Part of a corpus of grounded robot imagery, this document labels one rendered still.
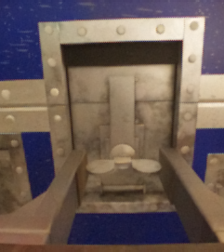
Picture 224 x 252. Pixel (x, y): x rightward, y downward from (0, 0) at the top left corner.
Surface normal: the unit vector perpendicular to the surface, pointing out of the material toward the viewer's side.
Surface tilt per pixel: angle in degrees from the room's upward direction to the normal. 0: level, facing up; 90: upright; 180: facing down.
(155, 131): 90
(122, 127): 90
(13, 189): 90
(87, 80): 90
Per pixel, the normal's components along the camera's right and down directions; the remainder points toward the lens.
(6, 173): -0.02, 0.25
